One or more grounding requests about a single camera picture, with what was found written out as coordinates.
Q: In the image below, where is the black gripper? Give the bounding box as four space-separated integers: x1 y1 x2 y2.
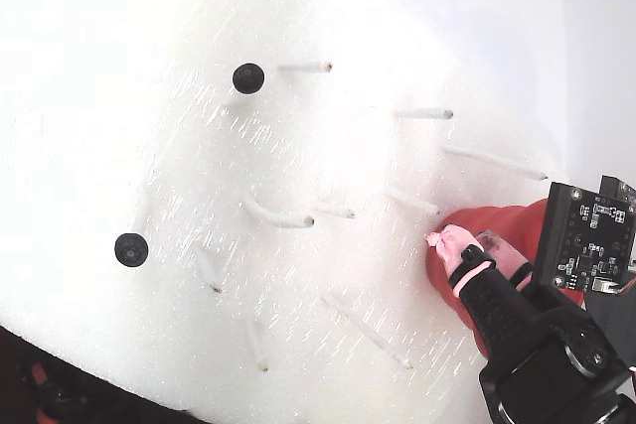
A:
424 223 636 424

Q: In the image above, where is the dark blueberry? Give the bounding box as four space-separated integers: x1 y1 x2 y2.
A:
232 63 266 95
113 232 150 269

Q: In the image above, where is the red collapsible cup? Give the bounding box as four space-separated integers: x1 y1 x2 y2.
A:
425 198 588 360

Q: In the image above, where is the curved white paper stick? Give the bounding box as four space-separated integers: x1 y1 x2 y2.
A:
239 190 317 230

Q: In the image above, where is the white foam board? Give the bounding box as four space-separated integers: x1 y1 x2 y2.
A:
0 0 570 424

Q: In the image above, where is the red and black clamp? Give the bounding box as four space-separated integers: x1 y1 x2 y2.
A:
19 358 90 424

